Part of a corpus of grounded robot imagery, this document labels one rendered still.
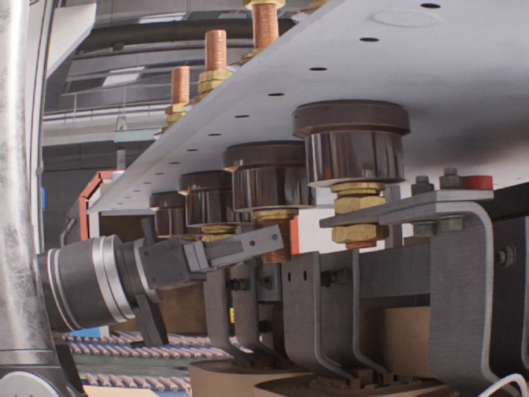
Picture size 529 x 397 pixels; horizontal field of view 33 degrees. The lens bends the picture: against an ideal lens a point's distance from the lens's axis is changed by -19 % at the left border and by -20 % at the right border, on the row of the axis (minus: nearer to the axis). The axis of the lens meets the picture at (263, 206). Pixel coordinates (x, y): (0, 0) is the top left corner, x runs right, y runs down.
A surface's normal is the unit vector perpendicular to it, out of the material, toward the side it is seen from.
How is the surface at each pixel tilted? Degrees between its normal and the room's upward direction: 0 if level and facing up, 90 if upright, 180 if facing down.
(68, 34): 90
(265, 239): 90
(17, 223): 81
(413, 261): 90
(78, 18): 90
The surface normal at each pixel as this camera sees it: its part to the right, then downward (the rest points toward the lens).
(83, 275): -0.12, -0.21
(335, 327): -0.96, 0.03
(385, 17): 0.05, 1.00
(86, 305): 0.05, 0.44
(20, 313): 0.42, -0.22
